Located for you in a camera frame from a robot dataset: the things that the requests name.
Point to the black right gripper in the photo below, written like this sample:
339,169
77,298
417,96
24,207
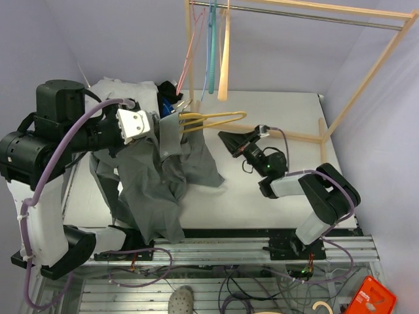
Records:
234,140

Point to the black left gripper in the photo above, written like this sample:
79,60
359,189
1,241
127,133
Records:
120,144

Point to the yellow hanger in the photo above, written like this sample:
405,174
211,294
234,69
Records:
189,121

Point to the grey shirt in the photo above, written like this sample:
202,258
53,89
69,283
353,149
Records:
144,183

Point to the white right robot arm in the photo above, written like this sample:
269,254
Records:
332,198

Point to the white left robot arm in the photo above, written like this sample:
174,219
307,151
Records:
34,159

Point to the white shirt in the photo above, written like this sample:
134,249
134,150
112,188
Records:
145,93

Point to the blue plaid shirt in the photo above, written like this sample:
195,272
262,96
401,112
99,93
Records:
167,106

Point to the teal hanger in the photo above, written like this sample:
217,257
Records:
213,28

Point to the natural wooden hanger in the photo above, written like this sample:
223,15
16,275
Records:
223,81

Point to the light blue hanger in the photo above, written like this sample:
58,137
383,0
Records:
209,45

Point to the beige curved hanger piece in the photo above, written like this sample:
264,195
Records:
322,305

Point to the black garment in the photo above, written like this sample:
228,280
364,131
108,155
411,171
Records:
167,91

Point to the grey perforated shoe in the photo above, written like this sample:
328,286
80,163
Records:
181,301

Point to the orange plastic case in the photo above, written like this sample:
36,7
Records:
372,297

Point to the wooden clothes rack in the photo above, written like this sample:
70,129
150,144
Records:
324,134

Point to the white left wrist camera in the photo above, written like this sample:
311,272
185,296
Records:
133,125

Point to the pink wire hanger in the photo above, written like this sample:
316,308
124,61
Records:
194,24

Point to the aluminium rail frame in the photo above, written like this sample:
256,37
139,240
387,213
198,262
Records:
234,274

